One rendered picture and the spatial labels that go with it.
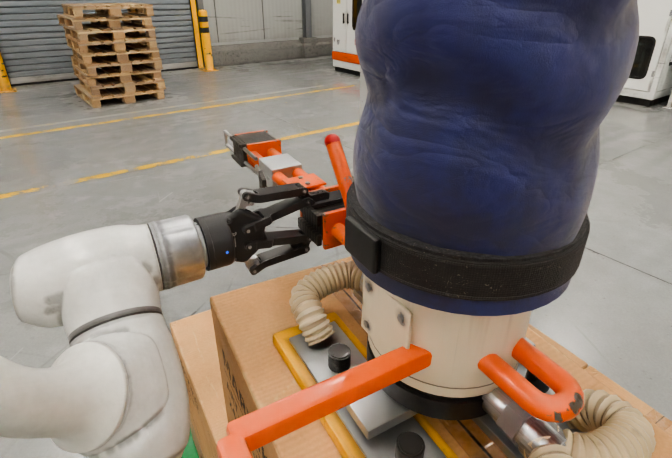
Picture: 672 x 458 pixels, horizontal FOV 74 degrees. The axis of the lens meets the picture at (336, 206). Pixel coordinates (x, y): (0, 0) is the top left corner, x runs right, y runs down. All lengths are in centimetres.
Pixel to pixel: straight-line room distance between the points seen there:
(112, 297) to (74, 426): 13
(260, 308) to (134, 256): 23
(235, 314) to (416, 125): 47
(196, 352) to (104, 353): 95
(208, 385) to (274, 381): 75
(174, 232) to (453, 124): 39
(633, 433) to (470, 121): 33
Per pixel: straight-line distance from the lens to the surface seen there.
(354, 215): 41
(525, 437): 49
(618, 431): 52
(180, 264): 59
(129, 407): 51
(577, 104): 34
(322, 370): 59
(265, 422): 40
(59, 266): 58
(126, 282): 57
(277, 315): 70
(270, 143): 95
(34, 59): 963
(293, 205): 65
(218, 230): 61
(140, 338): 54
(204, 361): 142
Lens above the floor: 151
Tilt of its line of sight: 26 degrees down
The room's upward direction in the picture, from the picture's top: straight up
